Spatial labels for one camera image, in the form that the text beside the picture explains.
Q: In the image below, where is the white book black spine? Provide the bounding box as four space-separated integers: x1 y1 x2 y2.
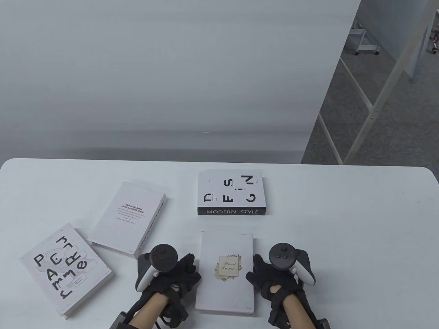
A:
198 170 268 216

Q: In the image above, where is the white and black controller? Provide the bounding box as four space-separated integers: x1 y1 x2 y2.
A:
268 243 315 285
135 244 179 292

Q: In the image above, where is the white and black left controller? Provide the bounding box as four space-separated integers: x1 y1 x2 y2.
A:
135 244 179 292

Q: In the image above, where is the person's left hand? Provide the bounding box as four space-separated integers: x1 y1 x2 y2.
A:
143 254 202 299

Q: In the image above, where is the white wheeled base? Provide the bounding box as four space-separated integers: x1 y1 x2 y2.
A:
350 21 380 56

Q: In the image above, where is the person's right forearm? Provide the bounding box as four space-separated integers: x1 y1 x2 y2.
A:
283 295 318 329

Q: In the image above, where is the white book overlapping letters print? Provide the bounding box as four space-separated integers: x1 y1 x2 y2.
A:
20 223 114 317

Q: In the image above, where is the white and black right controller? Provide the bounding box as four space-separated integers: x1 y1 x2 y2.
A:
268 243 315 285

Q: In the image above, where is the grey caster wheel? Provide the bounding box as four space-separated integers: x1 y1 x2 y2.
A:
427 29 439 54

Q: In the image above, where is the person's right hand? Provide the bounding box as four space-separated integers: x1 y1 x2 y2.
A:
246 254 305 305

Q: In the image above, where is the white book floral label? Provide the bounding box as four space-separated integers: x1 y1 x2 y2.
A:
195 230 255 316

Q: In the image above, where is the grey partition panel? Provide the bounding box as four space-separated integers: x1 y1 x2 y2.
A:
360 0 439 83

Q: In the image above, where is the white metal support frame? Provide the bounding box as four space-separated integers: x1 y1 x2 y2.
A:
317 0 439 165

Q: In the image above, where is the white book red-lined spine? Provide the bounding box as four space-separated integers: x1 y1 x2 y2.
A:
87 182 167 260

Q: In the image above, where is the white backdrop board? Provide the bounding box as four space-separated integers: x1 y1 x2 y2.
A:
0 0 362 164

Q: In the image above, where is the person's left forearm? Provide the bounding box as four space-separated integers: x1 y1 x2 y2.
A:
130 293 170 329

